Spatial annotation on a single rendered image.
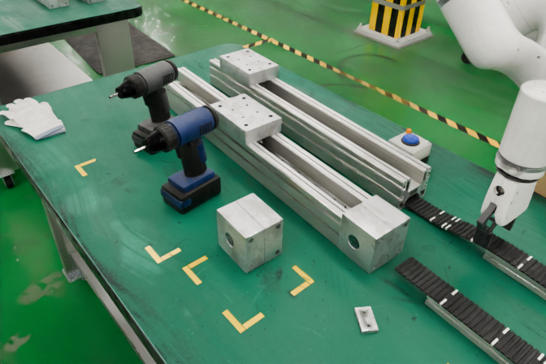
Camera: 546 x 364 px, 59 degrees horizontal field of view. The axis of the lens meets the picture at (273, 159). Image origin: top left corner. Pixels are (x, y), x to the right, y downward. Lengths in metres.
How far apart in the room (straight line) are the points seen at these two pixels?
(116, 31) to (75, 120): 1.07
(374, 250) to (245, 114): 0.48
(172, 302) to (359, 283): 0.35
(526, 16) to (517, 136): 0.50
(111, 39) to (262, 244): 1.75
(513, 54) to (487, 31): 0.06
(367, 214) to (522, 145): 0.30
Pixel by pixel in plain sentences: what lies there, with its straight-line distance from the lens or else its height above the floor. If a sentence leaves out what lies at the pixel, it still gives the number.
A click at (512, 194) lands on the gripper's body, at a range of 0.95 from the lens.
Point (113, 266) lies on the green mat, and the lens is 1.01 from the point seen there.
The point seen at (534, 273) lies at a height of 0.81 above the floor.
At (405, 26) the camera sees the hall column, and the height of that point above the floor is 0.13.
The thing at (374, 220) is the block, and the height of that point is 0.87.
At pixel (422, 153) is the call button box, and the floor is 0.82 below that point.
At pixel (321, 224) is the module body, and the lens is 1.03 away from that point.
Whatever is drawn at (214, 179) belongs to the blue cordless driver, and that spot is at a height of 0.83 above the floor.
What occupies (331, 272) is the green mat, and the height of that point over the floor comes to 0.78.
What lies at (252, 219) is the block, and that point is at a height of 0.87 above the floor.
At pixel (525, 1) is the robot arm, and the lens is 1.35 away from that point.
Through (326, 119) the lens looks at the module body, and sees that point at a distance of 1.31.
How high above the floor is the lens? 1.50
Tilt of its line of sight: 35 degrees down
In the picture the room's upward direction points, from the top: 2 degrees clockwise
